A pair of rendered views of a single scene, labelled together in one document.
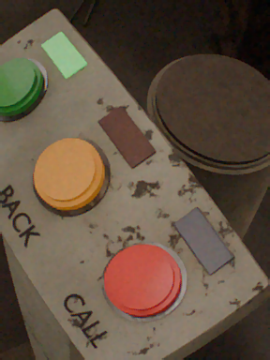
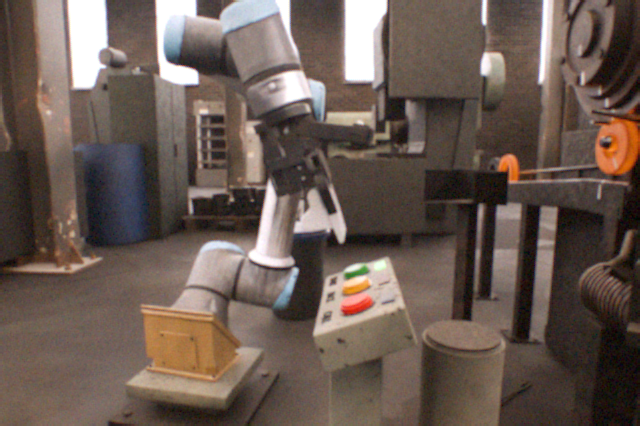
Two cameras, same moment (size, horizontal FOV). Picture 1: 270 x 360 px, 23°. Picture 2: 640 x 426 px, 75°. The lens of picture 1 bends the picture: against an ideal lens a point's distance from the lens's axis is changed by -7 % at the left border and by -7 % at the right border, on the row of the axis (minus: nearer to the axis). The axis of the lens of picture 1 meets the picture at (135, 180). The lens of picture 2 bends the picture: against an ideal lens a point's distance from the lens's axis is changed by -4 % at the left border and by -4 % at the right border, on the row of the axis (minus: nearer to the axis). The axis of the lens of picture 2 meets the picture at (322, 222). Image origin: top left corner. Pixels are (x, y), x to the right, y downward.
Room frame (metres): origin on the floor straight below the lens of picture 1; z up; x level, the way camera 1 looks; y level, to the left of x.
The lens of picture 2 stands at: (-0.24, -0.34, 0.79)
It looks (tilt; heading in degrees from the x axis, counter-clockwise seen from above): 9 degrees down; 46
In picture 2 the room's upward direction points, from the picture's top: straight up
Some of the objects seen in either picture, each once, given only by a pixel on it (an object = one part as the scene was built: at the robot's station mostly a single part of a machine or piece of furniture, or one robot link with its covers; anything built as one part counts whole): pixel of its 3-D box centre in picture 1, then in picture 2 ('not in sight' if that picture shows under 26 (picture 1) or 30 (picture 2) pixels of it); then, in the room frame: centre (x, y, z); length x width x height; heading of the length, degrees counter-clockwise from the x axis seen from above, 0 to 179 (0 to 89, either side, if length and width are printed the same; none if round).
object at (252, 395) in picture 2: not in sight; (201, 387); (0.37, 0.84, 0.04); 0.40 x 0.40 x 0.08; 34
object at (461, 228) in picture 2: not in sight; (461, 257); (1.39, 0.50, 0.36); 0.26 x 0.20 x 0.72; 76
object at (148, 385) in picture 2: not in sight; (200, 370); (0.37, 0.84, 0.10); 0.32 x 0.32 x 0.04; 34
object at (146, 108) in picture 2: not in sight; (153, 157); (1.56, 3.90, 0.75); 0.70 x 0.48 x 1.50; 41
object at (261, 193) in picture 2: not in sight; (245, 205); (2.47, 3.63, 0.22); 1.20 x 0.81 x 0.44; 136
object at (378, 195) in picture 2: not in sight; (360, 196); (2.81, 2.27, 0.39); 1.03 x 0.83 x 0.79; 135
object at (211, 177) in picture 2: not in sight; (231, 143); (5.76, 9.06, 1.03); 1.54 x 0.94 x 2.05; 131
